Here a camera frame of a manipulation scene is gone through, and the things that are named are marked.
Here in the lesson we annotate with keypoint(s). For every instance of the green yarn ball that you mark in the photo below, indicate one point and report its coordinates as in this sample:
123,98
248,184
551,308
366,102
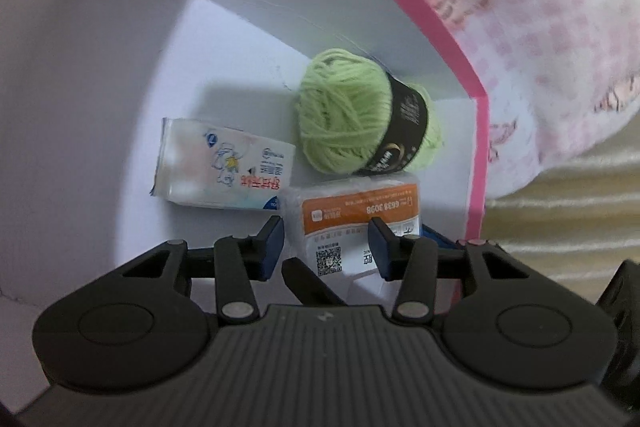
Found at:
355,118

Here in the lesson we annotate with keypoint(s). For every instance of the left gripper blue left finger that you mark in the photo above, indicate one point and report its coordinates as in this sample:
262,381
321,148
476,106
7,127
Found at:
266,248

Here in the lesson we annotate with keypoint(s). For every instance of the pink checkered pillow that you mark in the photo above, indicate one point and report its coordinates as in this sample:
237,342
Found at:
561,76

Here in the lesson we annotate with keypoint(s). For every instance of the blue wet wipes pack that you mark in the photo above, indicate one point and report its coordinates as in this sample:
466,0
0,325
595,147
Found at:
441,240

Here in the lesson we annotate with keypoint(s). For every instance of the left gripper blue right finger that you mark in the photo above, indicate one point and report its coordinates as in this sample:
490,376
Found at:
391,253

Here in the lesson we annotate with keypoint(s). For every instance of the pink cardboard box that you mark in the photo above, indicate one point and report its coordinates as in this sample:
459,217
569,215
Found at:
86,84

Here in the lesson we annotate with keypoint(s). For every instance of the gold satin curtain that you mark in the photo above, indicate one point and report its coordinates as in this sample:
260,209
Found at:
577,223

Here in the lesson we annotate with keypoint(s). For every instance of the white tissue pack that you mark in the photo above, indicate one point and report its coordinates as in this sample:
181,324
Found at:
201,165

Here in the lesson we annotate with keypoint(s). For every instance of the clear floss pick box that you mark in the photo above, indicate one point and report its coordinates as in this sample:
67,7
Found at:
326,226

